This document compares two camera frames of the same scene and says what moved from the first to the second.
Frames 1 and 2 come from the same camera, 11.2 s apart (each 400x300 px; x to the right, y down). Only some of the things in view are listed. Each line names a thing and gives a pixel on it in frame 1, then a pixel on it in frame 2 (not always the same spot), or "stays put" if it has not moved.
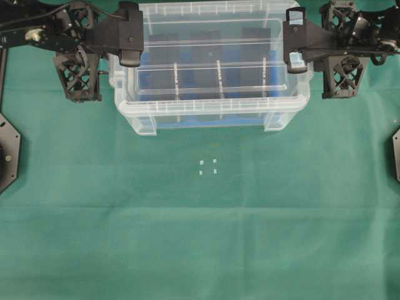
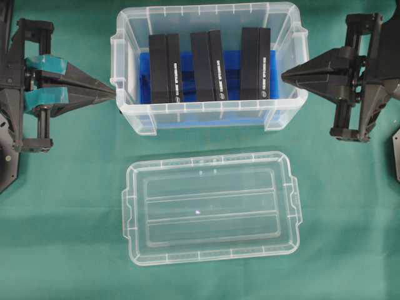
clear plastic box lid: x=218 y=47 to x=203 y=207
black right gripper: x=342 y=74 to x=334 y=74
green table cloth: x=98 y=212 stays put
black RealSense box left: x=164 y=67 stays put
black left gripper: x=78 y=55 to x=34 y=104
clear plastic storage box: x=210 y=63 stays put
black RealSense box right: x=255 y=62 stays put
